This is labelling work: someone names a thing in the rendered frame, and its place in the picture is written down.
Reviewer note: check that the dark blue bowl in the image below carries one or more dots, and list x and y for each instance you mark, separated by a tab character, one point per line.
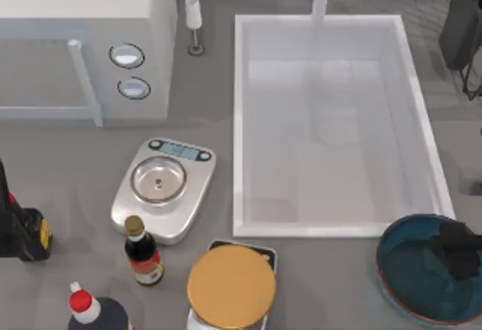
410	269

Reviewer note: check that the white sink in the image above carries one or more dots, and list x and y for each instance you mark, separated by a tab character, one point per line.
339	138

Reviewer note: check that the silver kitchen scale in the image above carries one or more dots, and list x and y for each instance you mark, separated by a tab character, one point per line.
165	209

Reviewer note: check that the dark bottle with gold cap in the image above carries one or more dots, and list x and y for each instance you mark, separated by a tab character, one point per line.
145	258

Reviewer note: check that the white champagne glass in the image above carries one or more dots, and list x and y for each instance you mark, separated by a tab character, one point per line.
193	11

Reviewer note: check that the small round microwave knob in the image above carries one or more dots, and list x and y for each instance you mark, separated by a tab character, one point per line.
134	88

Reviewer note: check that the dark bottle with red cap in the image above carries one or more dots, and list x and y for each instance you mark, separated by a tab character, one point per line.
96	313

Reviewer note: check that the pale microwave oven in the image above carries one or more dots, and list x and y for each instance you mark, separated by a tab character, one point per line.
158	13

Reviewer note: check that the large round microwave knob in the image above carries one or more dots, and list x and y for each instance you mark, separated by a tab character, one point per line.
127	55

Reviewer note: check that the black jug with yellow label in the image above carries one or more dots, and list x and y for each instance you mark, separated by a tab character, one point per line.
26	236

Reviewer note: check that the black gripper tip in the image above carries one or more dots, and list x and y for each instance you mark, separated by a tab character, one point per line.
3	175

